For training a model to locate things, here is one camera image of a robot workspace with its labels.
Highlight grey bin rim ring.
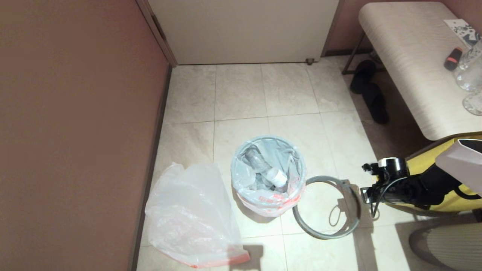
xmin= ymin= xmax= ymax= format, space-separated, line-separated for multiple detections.
xmin=293 ymin=175 xmax=362 ymax=240

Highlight spare white red plastic bag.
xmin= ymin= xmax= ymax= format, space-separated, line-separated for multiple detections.
xmin=230 ymin=135 xmax=306 ymax=218

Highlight yellow fabric bag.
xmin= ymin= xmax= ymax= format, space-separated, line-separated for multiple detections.
xmin=384 ymin=136 xmax=482 ymax=213

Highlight white and red plastic bag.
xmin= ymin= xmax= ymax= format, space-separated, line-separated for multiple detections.
xmin=145 ymin=162 xmax=250 ymax=269

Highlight grey ribbed round stool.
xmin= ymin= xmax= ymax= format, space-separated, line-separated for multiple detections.
xmin=409 ymin=222 xmax=482 ymax=271

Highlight clear plastic bottle white label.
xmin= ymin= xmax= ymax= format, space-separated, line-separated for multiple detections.
xmin=244 ymin=148 xmax=288 ymax=187

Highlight short clear glass vessel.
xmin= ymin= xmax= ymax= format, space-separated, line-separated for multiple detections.
xmin=461 ymin=90 xmax=482 ymax=116

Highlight light wood bench metal legs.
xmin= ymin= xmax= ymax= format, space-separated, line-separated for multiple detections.
xmin=341 ymin=2 xmax=482 ymax=142

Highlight tall clear glass vessel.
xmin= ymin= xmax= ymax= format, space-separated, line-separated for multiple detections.
xmin=454 ymin=39 xmax=482 ymax=92

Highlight black and red marker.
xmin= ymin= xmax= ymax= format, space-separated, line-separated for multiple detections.
xmin=444 ymin=47 xmax=464 ymax=72

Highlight printed paper leaflet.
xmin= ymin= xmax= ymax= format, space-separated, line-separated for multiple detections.
xmin=444 ymin=19 xmax=481 ymax=47

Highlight pale door panel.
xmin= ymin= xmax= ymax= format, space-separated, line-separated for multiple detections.
xmin=147 ymin=0 xmax=339 ymax=65

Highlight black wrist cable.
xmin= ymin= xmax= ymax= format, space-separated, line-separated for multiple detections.
xmin=370 ymin=176 xmax=400 ymax=219

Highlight black elbow cable loop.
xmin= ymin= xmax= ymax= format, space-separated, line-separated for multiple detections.
xmin=454 ymin=186 xmax=482 ymax=201

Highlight brown door frame post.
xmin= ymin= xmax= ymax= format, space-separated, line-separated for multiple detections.
xmin=136 ymin=0 xmax=178 ymax=67
xmin=320 ymin=0 xmax=344 ymax=57

